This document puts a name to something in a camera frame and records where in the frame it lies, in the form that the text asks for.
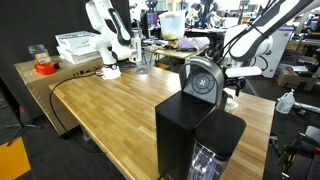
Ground black wrist cable bundle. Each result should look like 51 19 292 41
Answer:
213 24 258 66

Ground brown cardboard box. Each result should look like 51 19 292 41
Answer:
276 66 318 91

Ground orange floor mat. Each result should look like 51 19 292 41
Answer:
0 136 32 180

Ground black power cable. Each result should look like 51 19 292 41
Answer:
48 71 104 156

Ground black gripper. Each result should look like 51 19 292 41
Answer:
225 77 248 98

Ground large tan cardboard box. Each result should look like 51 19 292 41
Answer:
13 54 104 137

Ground large clear plastic bin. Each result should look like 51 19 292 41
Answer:
158 9 187 41

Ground black coffee machine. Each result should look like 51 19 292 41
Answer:
154 55 231 180

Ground white cardboard box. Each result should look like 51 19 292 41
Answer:
56 46 102 65
54 30 98 53

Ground black tripod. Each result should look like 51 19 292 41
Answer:
0 76 44 148

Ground clear water tank black lid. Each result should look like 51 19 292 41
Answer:
187 109 248 180

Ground small wooden table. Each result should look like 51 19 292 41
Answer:
144 45 209 71

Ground red tape roll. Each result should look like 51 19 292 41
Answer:
33 61 57 76

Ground clear plastic container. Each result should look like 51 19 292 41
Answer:
27 44 52 65

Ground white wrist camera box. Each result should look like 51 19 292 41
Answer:
225 65 263 79

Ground purple cloth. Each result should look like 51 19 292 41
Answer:
175 36 211 51

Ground white plastic jug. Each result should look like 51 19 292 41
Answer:
275 88 296 115

